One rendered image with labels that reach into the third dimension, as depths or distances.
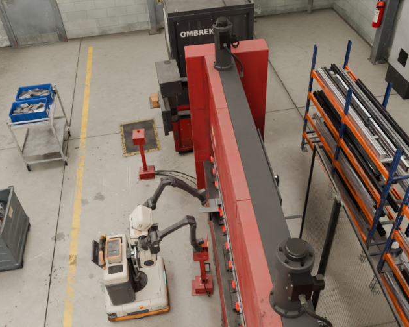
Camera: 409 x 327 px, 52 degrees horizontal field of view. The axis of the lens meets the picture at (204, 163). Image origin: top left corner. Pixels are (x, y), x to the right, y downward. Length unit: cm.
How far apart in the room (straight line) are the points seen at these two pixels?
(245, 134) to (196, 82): 140
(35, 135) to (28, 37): 419
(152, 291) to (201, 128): 189
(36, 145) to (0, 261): 209
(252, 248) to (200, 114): 251
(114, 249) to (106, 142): 310
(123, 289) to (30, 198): 263
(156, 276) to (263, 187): 236
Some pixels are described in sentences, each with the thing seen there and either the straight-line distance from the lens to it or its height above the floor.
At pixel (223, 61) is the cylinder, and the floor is 239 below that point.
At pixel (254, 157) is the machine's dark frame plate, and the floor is 230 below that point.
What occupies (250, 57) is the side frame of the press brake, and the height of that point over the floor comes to 223.
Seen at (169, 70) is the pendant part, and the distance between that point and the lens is 487.
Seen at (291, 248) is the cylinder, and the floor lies 277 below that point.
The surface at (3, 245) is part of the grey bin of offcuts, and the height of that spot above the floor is 51.
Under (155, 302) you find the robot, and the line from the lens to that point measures 472.
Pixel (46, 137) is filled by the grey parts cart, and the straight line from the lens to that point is 708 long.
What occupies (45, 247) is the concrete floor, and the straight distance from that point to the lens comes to 588.
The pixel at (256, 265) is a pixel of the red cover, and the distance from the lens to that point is 244.
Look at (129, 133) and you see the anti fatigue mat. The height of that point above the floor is 1.
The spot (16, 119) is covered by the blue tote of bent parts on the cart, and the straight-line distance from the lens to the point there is 657.
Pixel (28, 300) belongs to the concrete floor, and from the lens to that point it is 550.
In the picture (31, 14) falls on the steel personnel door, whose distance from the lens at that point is 1070.
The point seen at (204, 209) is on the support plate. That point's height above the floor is 100.
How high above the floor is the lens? 432
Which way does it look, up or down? 42 degrees down
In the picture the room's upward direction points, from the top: 4 degrees counter-clockwise
